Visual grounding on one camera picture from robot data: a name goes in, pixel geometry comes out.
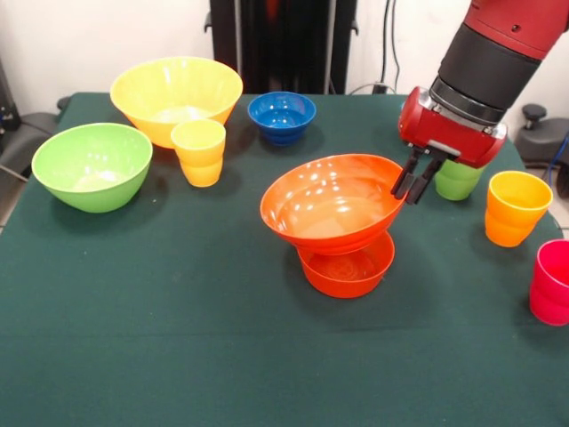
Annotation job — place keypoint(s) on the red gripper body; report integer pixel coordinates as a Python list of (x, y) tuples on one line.
[(440, 131)]

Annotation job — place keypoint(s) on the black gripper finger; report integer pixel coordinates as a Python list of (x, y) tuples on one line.
[(422, 182), (403, 178)]

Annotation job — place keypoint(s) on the large shallow orange bowl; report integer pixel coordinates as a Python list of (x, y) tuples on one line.
[(329, 209)]

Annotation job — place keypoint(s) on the small orange bowl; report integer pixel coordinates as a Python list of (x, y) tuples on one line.
[(347, 278)]

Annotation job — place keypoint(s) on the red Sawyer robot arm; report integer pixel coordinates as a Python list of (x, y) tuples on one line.
[(498, 49)]

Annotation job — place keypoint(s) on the green cup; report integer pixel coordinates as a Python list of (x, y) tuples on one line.
[(455, 182)]

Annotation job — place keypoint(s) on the orange cup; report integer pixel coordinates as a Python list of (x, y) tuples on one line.
[(511, 218)]

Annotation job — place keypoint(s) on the grey base foot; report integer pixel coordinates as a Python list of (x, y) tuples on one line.
[(538, 142), (26, 142)]

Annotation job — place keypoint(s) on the dark blue bowl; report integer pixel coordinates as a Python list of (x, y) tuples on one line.
[(281, 120)]

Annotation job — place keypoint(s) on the pink cup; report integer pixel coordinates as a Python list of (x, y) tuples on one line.
[(551, 289)]

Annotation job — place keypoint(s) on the yellow cup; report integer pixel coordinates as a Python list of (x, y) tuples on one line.
[(200, 160)]

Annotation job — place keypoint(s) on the dark green tablecloth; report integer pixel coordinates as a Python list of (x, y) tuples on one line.
[(284, 356)]

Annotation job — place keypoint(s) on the large yellow bowl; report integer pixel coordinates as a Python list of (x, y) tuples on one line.
[(173, 93)]

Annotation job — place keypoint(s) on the green bowl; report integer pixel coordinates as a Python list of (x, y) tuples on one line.
[(91, 173)]

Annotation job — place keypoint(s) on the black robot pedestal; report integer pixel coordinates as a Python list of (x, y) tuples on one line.
[(284, 44)]

